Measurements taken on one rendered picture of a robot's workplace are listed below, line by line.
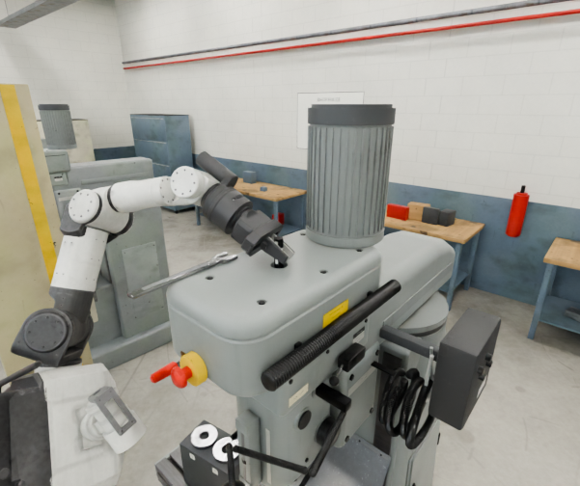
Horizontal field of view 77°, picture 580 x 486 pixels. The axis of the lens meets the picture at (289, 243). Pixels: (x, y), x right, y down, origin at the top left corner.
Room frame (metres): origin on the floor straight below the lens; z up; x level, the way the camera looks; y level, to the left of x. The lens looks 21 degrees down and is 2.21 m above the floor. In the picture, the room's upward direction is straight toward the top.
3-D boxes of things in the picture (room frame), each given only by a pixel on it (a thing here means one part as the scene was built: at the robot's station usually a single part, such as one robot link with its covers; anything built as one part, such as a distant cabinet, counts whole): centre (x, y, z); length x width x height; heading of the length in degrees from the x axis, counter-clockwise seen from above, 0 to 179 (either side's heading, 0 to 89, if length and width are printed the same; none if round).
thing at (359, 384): (0.86, -0.11, 1.47); 0.24 x 0.19 x 0.26; 49
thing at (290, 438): (0.72, 0.02, 1.47); 0.21 x 0.19 x 0.32; 49
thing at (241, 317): (0.72, 0.01, 1.81); 0.47 x 0.26 x 0.16; 139
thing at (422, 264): (1.09, -0.31, 1.66); 0.80 x 0.23 x 0.20; 139
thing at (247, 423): (0.63, 0.10, 1.45); 0.04 x 0.04 x 0.21; 49
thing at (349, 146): (0.90, -0.14, 2.05); 0.20 x 0.20 x 0.32
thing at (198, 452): (0.91, 0.25, 1.05); 0.22 x 0.12 x 0.20; 59
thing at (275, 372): (0.64, -0.11, 1.79); 0.45 x 0.04 x 0.04; 139
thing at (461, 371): (0.72, -0.43, 1.62); 0.20 x 0.09 x 0.21; 139
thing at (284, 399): (0.74, -0.01, 1.68); 0.34 x 0.24 x 0.10; 139
